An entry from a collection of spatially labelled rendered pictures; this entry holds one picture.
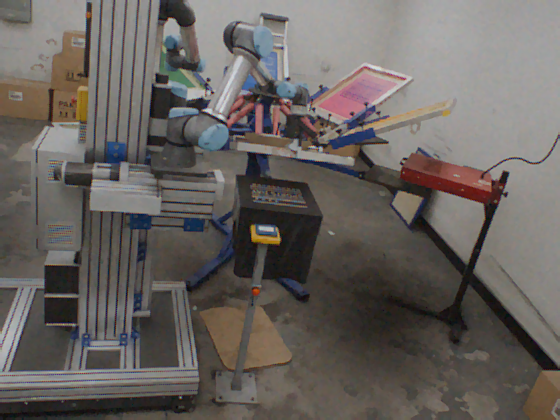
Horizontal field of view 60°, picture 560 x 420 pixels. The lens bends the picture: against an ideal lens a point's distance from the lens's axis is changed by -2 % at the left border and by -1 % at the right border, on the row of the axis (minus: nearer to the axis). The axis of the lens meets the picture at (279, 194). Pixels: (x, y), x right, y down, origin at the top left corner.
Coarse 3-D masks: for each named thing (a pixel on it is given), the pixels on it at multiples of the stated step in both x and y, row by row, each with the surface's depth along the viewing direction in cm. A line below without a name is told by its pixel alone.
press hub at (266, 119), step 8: (248, 88) 365; (256, 88) 367; (272, 96) 354; (264, 104) 366; (264, 112) 368; (264, 120) 368; (240, 128) 374; (248, 128) 375; (272, 128) 373; (248, 152) 378; (248, 160) 383; (256, 160) 380; (248, 168) 384; (256, 168) 383; (256, 176) 385; (224, 240) 415
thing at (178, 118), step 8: (176, 112) 193; (184, 112) 193; (192, 112) 194; (176, 120) 194; (184, 120) 193; (168, 128) 198; (176, 128) 194; (184, 128) 192; (168, 136) 198; (176, 136) 196; (184, 136) 193
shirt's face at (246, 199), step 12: (240, 180) 287; (252, 180) 290; (264, 180) 294; (276, 180) 298; (288, 180) 302; (240, 192) 270; (252, 204) 258; (264, 204) 260; (276, 204) 263; (300, 204) 270; (312, 204) 273
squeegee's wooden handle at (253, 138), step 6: (246, 132) 292; (252, 138) 293; (258, 138) 293; (264, 138) 294; (270, 138) 294; (276, 138) 295; (282, 138) 296; (258, 144) 293; (264, 144) 294; (270, 144) 295; (276, 144) 295; (282, 144) 296; (306, 144) 299; (306, 150) 299
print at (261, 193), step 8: (256, 184) 285; (256, 192) 274; (264, 192) 276; (272, 192) 279; (280, 192) 281; (288, 192) 283; (296, 192) 285; (256, 200) 263; (264, 200) 265; (272, 200) 268; (280, 200) 270; (288, 200) 272; (296, 200) 274; (304, 200) 277
